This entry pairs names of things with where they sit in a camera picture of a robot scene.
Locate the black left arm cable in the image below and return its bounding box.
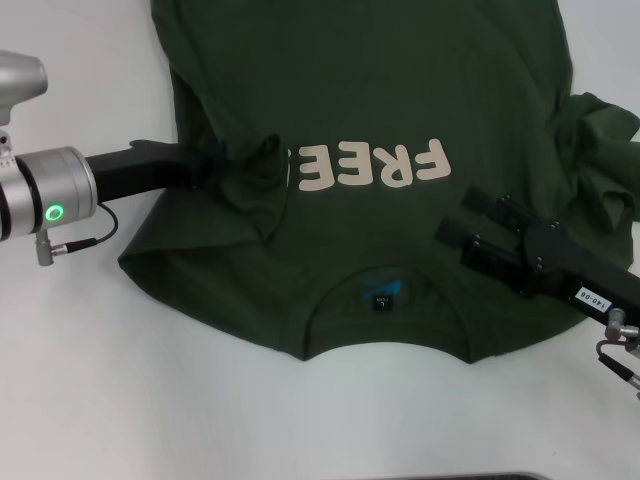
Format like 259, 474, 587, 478
33, 201, 119, 270

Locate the dark green FREE! t-shirt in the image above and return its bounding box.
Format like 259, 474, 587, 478
117, 0, 640, 364

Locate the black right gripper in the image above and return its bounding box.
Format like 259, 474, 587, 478
434, 185, 640, 326

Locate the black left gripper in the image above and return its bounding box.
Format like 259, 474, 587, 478
84, 141, 226, 205

